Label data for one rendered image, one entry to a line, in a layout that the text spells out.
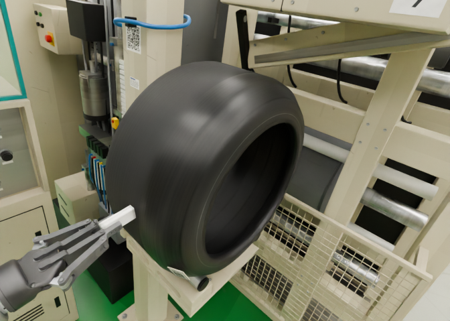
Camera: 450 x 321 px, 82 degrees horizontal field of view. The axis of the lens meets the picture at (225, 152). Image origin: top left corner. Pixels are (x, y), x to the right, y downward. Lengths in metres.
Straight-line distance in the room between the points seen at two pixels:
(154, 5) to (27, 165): 0.76
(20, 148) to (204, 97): 0.80
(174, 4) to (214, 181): 0.53
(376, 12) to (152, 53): 0.57
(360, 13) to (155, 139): 0.54
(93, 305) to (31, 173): 0.98
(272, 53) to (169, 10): 0.37
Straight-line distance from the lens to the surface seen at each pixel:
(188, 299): 0.88
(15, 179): 1.23
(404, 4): 0.72
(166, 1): 0.83
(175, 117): 0.54
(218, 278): 0.99
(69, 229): 0.59
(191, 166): 0.49
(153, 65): 0.82
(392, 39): 0.85
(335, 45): 0.88
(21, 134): 1.16
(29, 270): 0.57
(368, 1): 0.73
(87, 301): 1.95
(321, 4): 0.77
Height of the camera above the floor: 1.61
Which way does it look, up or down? 28 degrees down
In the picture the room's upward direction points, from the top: 9 degrees clockwise
